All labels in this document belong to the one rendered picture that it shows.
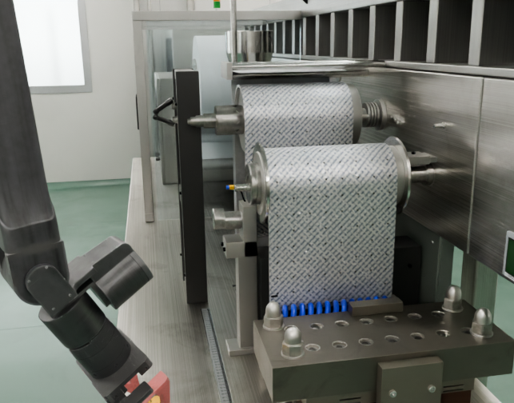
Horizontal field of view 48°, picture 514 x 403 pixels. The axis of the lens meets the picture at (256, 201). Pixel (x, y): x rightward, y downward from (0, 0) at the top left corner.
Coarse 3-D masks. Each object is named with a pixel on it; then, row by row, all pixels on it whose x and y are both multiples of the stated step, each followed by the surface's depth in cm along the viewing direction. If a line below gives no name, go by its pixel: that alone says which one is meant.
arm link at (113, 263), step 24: (120, 240) 68; (48, 264) 61; (72, 264) 68; (96, 264) 66; (120, 264) 67; (144, 264) 68; (48, 288) 61; (72, 288) 62; (120, 288) 67; (48, 312) 61
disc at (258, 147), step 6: (258, 144) 104; (258, 150) 104; (264, 150) 101; (264, 156) 100; (252, 162) 112; (264, 162) 100; (264, 168) 100; (264, 210) 103; (258, 216) 108; (264, 216) 103; (264, 222) 104
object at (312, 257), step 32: (288, 224) 102; (320, 224) 103; (352, 224) 105; (384, 224) 106; (288, 256) 104; (320, 256) 105; (352, 256) 106; (384, 256) 107; (288, 288) 106; (320, 288) 107; (352, 288) 108; (384, 288) 109
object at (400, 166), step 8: (256, 152) 106; (392, 152) 106; (256, 160) 106; (400, 160) 105; (400, 168) 105; (264, 176) 100; (400, 176) 105; (264, 184) 100; (400, 184) 105; (264, 192) 101; (400, 192) 106; (264, 200) 101
